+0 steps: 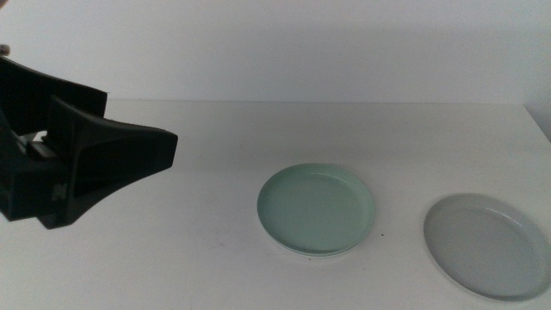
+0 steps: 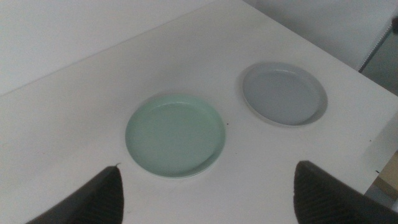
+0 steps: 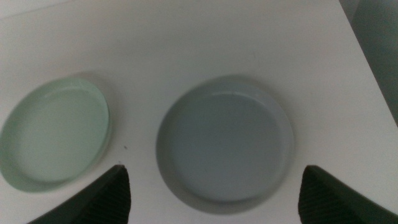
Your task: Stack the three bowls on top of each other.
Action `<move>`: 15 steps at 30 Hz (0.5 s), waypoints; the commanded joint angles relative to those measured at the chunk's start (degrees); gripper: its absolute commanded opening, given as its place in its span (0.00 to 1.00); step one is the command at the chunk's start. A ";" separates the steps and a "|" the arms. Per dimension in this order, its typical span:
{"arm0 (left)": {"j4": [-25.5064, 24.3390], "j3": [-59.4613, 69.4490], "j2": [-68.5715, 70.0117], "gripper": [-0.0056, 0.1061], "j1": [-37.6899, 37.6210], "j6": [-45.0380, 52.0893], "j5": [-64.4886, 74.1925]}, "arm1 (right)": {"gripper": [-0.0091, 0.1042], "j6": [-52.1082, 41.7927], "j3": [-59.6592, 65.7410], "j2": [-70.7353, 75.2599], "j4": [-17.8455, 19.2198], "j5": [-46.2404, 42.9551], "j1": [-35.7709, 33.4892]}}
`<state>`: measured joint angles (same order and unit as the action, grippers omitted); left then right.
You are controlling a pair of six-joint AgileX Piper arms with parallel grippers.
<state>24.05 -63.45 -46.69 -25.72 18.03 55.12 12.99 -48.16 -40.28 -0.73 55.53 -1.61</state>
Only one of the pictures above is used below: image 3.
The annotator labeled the grey shallow bowl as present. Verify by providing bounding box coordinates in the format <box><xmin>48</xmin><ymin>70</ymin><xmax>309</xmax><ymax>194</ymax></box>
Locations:
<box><xmin>155</xmin><ymin>75</ymin><xmax>295</xmax><ymax>215</ymax></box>

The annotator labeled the pale green shallow bowl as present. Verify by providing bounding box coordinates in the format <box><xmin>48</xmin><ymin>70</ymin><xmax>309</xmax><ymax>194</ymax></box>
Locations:
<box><xmin>0</xmin><ymin>77</ymin><xmax>112</xmax><ymax>193</ymax></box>

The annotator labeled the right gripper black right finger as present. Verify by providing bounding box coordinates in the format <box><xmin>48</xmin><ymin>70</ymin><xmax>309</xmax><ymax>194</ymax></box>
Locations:
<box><xmin>297</xmin><ymin>164</ymin><xmax>398</xmax><ymax>224</ymax></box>

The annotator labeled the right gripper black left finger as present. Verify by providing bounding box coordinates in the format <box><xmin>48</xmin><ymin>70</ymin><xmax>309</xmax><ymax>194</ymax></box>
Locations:
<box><xmin>26</xmin><ymin>164</ymin><xmax>132</xmax><ymax>224</ymax></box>

